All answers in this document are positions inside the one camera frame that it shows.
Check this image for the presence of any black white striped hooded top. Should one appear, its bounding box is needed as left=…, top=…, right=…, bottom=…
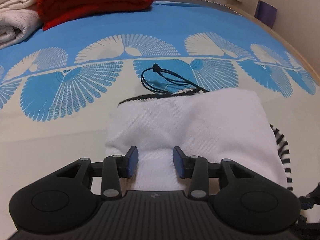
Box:
left=104, top=63, right=294, bottom=192

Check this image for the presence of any blue white patterned bed sheet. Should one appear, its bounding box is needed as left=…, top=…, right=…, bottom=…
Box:
left=1, top=1, right=319, bottom=239

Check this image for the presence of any purple paper bag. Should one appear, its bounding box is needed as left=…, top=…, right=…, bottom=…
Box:
left=254, top=0, right=278, bottom=28

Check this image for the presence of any cream folded fleece blanket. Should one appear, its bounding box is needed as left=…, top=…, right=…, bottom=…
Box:
left=1, top=0, right=42, bottom=49

